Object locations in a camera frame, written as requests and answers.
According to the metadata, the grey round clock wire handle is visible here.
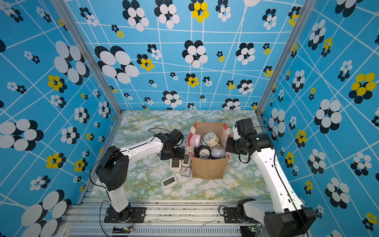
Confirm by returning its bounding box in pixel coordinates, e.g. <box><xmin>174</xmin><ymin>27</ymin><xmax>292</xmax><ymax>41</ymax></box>
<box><xmin>211</xmin><ymin>146</ymin><xmax>226</xmax><ymax>160</ymax></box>

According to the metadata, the large white digital clock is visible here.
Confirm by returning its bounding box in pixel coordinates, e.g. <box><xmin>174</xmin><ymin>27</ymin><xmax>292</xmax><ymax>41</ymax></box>
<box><xmin>169</xmin><ymin>159</ymin><xmax>182</xmax><ymax>173</ymax></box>

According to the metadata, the pink round alarm clock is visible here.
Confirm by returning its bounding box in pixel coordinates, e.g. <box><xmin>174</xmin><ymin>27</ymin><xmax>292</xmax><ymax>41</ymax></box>
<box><xmin>194</xmin><ymin>133</ymin><xmax>201</xmax><ymax>148</ymax></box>

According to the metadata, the blue twin-bell alarm clock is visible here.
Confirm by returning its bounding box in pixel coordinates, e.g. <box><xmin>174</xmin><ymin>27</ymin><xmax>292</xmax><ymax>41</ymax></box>
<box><xmin>202</xmin><ymin>132</ymin><xmax>220</xmax><ymax>147</ymax></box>

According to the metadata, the black round alarm clock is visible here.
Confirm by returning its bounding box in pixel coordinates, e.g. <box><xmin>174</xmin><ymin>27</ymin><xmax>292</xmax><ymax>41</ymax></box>
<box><xmin>197</xmin><ymin>145</ymin><xmax>211</xmax><ymax>160</ymax></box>

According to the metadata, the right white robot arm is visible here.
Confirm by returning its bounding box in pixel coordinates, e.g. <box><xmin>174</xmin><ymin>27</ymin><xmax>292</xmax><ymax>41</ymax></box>
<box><xmin>226</xmin><ymin>118</ymin><xmax>316</xmax><ymax>237</ymax></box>

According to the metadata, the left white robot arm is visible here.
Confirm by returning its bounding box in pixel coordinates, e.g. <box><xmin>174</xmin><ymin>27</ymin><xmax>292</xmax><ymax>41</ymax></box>
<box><xmin>95</xmin><ymin>129</ymin><xmax>185</xmax><ymax>215</ymax></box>

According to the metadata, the white bell alarm clock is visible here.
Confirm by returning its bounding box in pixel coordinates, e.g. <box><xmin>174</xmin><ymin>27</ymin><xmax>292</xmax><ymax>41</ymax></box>
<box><xmin>181</xmin><ymin>136</ymin><xmax>189</xmax><ymax>148</ymax></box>

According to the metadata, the small white digital clock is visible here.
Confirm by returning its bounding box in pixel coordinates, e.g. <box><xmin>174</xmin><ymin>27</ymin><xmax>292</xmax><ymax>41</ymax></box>
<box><xmin>182</xmin><ymin>154</ymin><xmax>191</xmax><ymax>167</ymax></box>

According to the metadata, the small clear square clock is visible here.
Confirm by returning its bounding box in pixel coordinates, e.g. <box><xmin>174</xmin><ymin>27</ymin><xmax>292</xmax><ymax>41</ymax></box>
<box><xmin>180</xmin><ymin>166</ymin><xmax>192</xmax><ymax>177</ymax></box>

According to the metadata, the lowest white digital clock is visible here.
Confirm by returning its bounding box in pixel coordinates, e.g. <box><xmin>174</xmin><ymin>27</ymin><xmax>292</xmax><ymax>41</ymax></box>
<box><xmin>161</xmin><ymin>175</ymin><xmax>178</xmax><ymax>190</ymax></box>

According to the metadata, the right green circuit board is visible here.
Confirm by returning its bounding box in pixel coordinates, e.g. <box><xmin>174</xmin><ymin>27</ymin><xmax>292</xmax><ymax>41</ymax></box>
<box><xmin>240</xmin><ymin>226</ymin><xmax>257</xmax><ymax>237</ymax></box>

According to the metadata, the green circuit board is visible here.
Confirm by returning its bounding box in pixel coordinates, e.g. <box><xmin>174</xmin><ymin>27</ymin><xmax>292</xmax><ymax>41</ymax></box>
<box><xmin>240</xmin><ymin>226</ymin><xmax>257</xmax><ymax>237</ymax></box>
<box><xmin>112</xmin><ymin>226</ymin><xmax>134</xmax><ymax>234</ymax></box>

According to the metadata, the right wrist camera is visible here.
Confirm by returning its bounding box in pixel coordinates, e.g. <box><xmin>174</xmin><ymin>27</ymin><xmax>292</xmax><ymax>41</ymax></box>
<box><xmin>233</xmin><ymin>126</ymin><xmax>241</xmax><ymax>140</ymax></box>

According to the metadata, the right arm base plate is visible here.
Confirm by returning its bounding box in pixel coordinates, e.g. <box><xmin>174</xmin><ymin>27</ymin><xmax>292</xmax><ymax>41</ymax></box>
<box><xmin>222</xmin><ymin>207</ymin><xmax>243</xmax><ymax>224</ymax></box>

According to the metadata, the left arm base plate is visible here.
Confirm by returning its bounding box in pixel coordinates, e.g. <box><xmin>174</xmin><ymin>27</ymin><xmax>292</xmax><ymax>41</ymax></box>
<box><xmin>104</xmin><ymin>206</ymin><xmax>147</xmax><ymax>223</ymax></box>

